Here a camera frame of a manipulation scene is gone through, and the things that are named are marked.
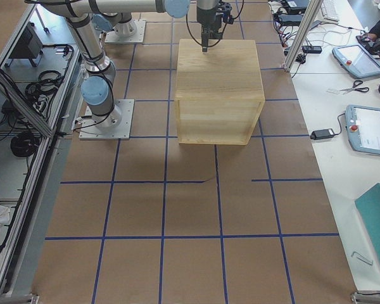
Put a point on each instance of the black power adapter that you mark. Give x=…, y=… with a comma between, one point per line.
x=322, y=134

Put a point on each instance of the metal hex key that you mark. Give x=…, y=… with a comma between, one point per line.
x=362, y=258

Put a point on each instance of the black control box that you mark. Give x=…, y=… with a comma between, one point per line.
x=28, y=47

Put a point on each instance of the aluminium side frame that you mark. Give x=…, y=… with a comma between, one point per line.
x=25, y=134

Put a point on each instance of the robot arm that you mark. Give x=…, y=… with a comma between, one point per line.
x=97, y=88
x=75, y=9

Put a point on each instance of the upper teach pendant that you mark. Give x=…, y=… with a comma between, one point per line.
x=357, y=61

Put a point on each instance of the lower teach pendant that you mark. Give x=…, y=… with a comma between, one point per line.
x=363, y=128

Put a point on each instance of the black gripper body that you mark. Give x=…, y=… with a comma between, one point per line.
x=206, y=19

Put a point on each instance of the black scissors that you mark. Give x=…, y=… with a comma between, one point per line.
x=355, y=87

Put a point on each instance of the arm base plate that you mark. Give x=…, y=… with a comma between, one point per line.
x=116, y=126
x=131, y=32

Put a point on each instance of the wooden drawer cabinet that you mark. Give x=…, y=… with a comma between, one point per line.
x=219, y=94

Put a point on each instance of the teach pendant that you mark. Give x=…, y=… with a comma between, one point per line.
x=357, y=61
x=363, y=128

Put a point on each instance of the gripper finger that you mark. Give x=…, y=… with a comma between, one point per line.
x=205, y=34

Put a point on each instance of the aluminium frame post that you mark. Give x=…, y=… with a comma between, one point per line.
x=308, y=18

